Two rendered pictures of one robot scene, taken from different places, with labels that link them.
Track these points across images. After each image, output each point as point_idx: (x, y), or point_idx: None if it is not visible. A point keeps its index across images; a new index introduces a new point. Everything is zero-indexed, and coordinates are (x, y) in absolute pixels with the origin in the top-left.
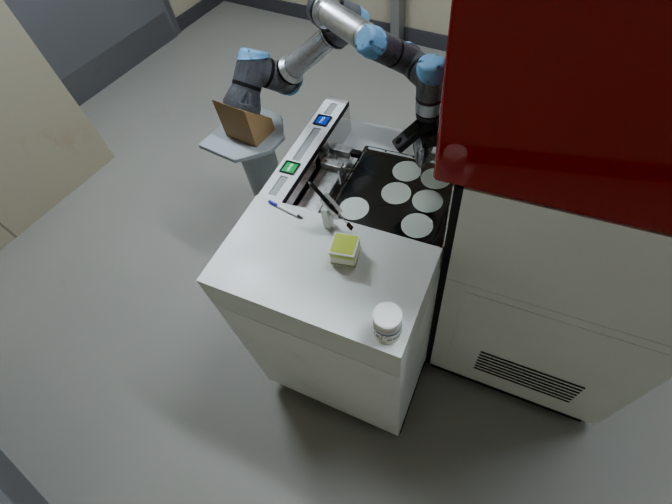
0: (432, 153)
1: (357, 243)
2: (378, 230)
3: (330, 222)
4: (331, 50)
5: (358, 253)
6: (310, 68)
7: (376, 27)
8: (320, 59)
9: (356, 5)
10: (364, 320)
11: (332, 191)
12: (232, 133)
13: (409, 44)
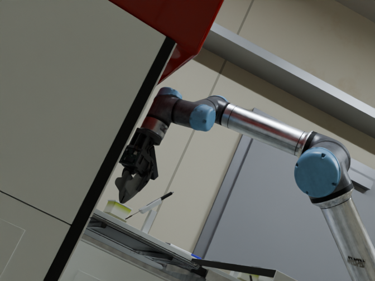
0: (121, 177)
1: (113, 199)
2: (107, 214)
3: (143, 225)
4: (323, 214)
5: (107, 211)
6: (346, 265)
7: (217, 95)
8: (333, 237)
9: (320, 146)
10: None
11: (177, 277)
12: None
13: (200, 100)
